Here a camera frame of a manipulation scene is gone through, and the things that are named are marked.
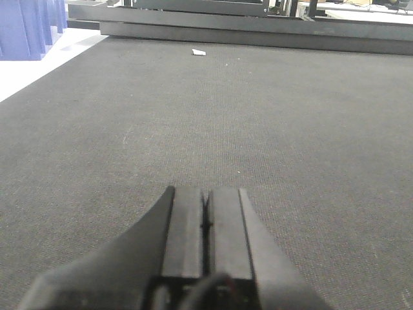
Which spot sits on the white paper scrap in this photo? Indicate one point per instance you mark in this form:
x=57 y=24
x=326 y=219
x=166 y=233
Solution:
x=196 y=52

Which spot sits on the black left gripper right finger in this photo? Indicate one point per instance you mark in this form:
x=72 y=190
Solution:
x=241 y=246

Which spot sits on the black metal conveyor frame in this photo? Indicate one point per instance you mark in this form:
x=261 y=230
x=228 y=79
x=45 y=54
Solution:
x=281 y=32

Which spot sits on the dark grey conveyor belt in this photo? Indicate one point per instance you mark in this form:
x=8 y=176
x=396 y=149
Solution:
x=321 y=141

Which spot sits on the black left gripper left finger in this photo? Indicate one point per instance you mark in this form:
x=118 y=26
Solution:
x=164 y=245

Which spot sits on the blue storage bin stack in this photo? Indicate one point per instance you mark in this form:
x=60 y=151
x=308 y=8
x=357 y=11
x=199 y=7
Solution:
x=29 y=29

